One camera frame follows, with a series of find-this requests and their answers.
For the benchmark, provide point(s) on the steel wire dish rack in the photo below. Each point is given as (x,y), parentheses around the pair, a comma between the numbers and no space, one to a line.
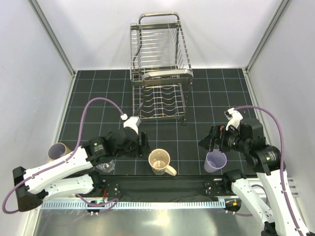
(160,69)

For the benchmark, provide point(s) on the right aluminium frame post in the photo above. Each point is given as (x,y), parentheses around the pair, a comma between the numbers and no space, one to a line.
(281,9)

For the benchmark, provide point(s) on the aluminium frame post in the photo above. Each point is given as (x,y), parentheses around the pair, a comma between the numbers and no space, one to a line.
(50,33)
(281,9)

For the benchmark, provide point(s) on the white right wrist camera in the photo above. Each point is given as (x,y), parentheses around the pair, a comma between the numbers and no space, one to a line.
(234,117)

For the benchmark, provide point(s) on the lilac plastic cup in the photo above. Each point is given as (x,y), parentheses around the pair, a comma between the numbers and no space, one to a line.
(215,160)

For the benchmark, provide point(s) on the clear glass tumbler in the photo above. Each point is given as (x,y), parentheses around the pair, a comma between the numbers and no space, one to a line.
(107,167)

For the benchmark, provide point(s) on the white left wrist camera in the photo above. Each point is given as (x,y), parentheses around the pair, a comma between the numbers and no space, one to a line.
(131,122)

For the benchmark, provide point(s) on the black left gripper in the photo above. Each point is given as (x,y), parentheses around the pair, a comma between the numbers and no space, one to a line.
(140,149)

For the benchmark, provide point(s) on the tan mug lilac inside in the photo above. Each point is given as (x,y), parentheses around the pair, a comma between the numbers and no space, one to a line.
(58,150)

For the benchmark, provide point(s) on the beige patterned ceramic mug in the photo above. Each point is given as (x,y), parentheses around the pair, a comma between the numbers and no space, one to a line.
(159,161)

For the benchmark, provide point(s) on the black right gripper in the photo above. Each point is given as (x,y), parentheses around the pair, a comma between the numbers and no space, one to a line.
(218,131)

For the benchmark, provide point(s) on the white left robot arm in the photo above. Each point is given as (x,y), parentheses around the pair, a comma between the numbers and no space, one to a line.
(73,173)

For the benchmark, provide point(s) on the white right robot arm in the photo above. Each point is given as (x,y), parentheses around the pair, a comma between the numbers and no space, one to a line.
(280,216)

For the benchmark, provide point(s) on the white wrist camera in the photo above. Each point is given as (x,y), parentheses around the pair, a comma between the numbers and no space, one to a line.
(131,122)
(234,117)

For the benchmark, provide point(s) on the white slotted cable duct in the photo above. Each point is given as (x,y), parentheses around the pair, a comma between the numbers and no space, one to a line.
(79,204)

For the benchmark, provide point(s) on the left aluminium frame post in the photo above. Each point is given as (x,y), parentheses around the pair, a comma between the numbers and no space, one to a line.
(50,33)

